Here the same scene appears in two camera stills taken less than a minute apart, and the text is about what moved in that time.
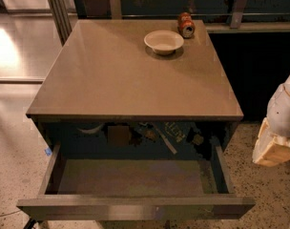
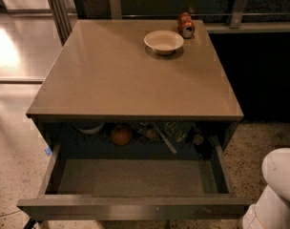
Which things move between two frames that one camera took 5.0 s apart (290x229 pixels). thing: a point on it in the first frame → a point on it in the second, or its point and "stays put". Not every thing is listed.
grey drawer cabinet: x=135 y=88 stays put
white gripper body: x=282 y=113 → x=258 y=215
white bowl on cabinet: x=163 y=42 stays put
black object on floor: x=30 y=223 stays put
